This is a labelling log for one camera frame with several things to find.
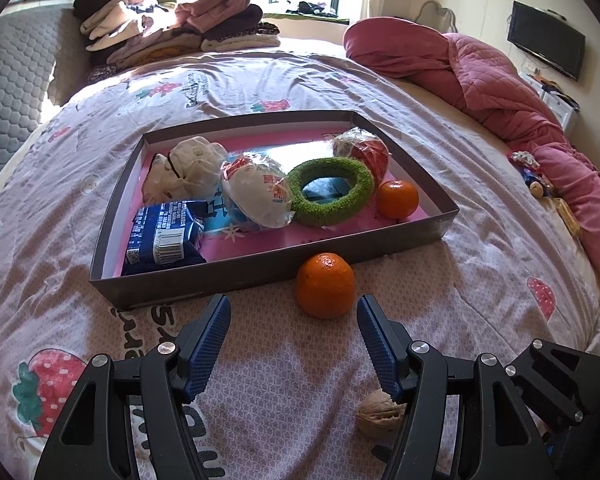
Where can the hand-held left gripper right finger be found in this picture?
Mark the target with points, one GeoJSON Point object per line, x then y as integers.
{"type": "Point", "coordinates": [380, 347]}

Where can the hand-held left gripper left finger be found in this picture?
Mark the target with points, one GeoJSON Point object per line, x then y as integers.
{"type": "Point", "coordinates": [207, 345]}

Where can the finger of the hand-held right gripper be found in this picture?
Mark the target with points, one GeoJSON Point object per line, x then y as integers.
{"type": "Point", "coordinates": [592, 370]}
{"type": "Point", "coordinates": [540, 387]}

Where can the grey cardboard box tray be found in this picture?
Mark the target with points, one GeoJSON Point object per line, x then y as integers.
{"type": "Point", "coordinates": [205, 285]}

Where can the large orange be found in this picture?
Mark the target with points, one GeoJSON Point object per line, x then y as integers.
{"type": "Point", "coordinates": [325, 285]}

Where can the blue tissue packet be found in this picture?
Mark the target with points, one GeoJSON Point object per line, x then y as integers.
{"type": "Point", "coordinates": [165, 235]}

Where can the small orange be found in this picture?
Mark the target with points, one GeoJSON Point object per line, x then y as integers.
{"type": "Point", "coordinates": [397, 199]}

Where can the walnut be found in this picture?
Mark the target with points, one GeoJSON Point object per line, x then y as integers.
{"type": "Point", "coordinates": [380, 414]}

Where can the white wrapped toy egg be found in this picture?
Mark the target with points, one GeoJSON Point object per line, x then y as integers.
{"type": "Point", "coordinates": [257, 195]}

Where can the red wrapped toy egg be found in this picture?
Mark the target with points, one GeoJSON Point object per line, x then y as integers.
{"type": "Point", "coordinates": [375, 152]}

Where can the strawberry printed bedsheet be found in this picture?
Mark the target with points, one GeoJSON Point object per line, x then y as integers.
{"type": "Point", "coordinates": [55, 210]}

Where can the colourful small toy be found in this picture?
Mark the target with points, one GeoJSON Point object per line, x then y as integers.
{"type": "Point", "coordinates": [525, 160]}

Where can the white plastic storage box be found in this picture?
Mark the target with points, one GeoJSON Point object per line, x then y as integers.
{"type": "Point", "coordinates": [555, 105]}

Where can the pink quilted blanket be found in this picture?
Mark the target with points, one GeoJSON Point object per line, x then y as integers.
{"type": "Point", "coordinates": [480, 85]}

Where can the yellowish folded garment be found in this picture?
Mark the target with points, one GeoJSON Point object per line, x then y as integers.
{"type": "Point", "coordinates": [155, 52]}

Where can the grey quilted mattress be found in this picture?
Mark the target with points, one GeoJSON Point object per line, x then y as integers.
{"type": "Point", "coordinates": [15, 85]}

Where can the pile of folded clothes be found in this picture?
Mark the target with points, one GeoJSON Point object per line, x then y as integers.
{"type": "Point", "coordinates": [120, 25]}

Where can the black flat television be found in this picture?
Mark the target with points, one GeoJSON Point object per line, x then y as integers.
{"type": "Point", "coordinates": [545, 40]}

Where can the pink fleece garment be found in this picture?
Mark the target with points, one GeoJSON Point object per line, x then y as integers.
{"type": "Point", "coordinates": [220, 7]}

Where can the dark clothes on windowsill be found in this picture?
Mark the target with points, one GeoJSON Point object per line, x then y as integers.
{"type": "Point", "coordinates": [315, 8]}

